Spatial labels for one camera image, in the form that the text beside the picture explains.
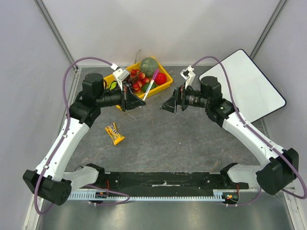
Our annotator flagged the white whiteboard black frame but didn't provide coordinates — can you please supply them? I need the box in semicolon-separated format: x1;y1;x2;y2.
198;49;287;123

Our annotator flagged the yellow candy packet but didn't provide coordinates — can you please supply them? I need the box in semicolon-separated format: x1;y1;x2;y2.
105;122;125;146

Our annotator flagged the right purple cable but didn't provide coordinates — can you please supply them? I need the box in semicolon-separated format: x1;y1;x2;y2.
191;56;307;207

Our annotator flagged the aluminium frame post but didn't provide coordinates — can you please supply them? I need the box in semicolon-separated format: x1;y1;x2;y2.
249;0;288;60
33;0;74;64

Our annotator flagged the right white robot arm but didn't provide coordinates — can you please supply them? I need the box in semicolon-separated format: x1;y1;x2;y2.
160;76;299;195

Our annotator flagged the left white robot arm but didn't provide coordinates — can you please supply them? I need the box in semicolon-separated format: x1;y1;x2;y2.
23;73;146;206

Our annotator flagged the red peach slices cluster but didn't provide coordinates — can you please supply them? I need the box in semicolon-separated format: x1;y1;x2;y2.
129;69;151;93

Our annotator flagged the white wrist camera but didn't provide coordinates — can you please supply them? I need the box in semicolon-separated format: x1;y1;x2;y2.
110;63;130;90
180;66;196;89

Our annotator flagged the red apple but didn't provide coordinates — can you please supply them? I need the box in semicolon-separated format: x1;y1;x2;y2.
155;72;167;85

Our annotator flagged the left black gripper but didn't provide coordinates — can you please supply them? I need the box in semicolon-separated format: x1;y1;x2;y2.
96;81;145;112

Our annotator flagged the dark purple grape bunch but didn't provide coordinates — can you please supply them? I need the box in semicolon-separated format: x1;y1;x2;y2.
124;76;134;85

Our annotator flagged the green avocado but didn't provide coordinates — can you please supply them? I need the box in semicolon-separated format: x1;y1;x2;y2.
142;82;157;93

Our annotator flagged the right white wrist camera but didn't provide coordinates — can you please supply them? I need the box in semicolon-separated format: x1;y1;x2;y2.
180;66;196;89

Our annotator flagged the right aluminium frame post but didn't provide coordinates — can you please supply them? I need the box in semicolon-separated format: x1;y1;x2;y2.
249;0;288;60

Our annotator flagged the purple cable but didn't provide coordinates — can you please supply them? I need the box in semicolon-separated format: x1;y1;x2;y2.
191;56;307;207
34;57;131;215

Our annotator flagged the yellow plastic tray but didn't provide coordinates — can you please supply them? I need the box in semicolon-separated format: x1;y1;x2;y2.
101;56;174;111

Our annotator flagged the white slotted cable duct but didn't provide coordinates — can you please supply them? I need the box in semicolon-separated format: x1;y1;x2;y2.
68;189;225;202

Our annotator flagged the left aluminium frame post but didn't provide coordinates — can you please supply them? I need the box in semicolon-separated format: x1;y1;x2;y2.
33;0;74;64

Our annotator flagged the white marker with pink cap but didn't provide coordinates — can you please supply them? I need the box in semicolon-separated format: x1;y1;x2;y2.
143;69;159;101

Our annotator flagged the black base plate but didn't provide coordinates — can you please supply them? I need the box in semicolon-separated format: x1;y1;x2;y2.
93;172;249;195

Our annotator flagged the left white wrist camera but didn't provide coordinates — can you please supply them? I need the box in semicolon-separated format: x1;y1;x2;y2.
110;63;130;90

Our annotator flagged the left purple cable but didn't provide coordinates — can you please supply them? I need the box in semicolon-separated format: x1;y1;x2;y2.
34;57;131;215

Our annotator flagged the green netted melon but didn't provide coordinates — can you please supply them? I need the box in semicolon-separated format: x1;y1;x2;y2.
140;57;158;78

